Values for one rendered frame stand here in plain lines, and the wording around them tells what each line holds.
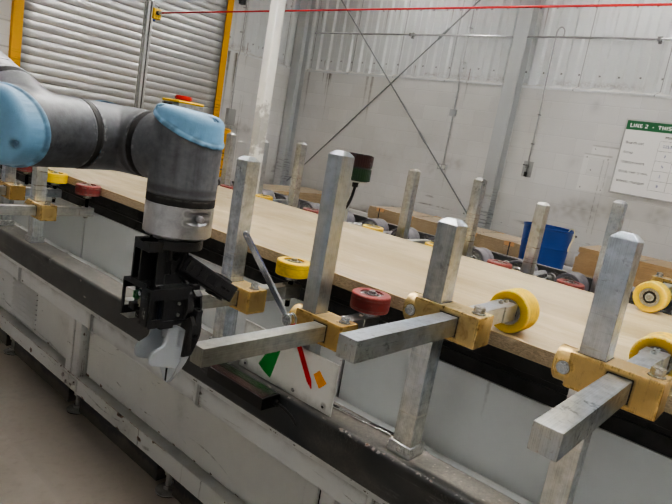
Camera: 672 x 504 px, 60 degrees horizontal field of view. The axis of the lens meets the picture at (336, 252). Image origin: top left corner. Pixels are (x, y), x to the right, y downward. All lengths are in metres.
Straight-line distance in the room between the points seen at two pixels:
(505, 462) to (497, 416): 0.08
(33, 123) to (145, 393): 1.47
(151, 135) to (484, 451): 0.83
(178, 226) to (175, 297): 0.10
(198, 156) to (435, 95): 8.84
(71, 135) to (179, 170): 0.13
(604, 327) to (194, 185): 0.56
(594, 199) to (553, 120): 1.22
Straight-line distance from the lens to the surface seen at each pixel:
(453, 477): 1.01
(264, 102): 2.67
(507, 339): 1.11
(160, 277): 0.79
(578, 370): 0.85
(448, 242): 0.91
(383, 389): 1.29
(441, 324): 0.86
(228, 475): 1.81
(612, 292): 0.83
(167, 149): 0.76
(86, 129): 0.78
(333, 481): 1.18
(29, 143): 0.73
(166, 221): 0.76
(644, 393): 0.83
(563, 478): 0.90
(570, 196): 8.41
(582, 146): 8.43
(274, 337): 0.97
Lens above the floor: 1.19
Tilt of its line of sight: 10 degrees down
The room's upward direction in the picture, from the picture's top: 10 degrees clockwise
